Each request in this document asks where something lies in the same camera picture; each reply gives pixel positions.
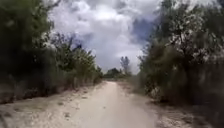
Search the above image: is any dark clump of trees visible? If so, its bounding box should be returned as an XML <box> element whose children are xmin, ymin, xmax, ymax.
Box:
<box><xmin>102</xmin><ymin>67</ymin><xmax>123</xmax><ymax>80</ymax></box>

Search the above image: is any pale dirt path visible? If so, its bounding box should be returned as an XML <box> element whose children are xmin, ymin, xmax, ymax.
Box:
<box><xmin>0</xmin><ymin>80</ymin><xmax>214</xmax><ymax>128</ymax></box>

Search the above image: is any row of trees and bushes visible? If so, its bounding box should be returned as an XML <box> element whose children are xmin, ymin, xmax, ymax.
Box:
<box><xmin>131</xmin><ymin>0</ymin><xmax>224</xmax><ymax>128</ymax></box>

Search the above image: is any row of green bushes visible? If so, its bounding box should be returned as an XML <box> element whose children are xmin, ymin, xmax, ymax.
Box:
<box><xmin>0</xmin><ymin>0</ymin><xmax>104</xmax><ymax>105</ymax></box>

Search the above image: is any tall thin tree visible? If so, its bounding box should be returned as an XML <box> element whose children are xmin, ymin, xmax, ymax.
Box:
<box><xmin>119</xmin><ymin>55</ymin><xmax>132</xmax><ymax>76</ymax></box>

